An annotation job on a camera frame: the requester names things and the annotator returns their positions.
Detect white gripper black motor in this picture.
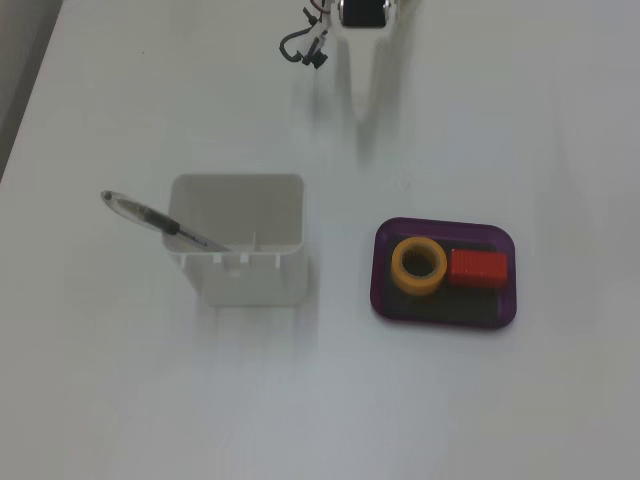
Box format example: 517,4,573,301
332,0,401,122

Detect yellow tape roll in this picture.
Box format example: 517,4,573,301
390,236,448,296

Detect purple plastic tray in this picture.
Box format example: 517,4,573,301
369,216,519,331

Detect red rectangular block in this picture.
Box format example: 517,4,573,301
447,248,509,289

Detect white plastic pen holder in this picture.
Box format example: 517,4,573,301
160,173,310,307

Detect black ballpoint pen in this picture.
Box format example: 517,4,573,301
100,189,232,253

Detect black looped cable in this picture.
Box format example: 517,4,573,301
278,27,329,70

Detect red white black servo wire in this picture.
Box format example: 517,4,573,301
299,0,334,24

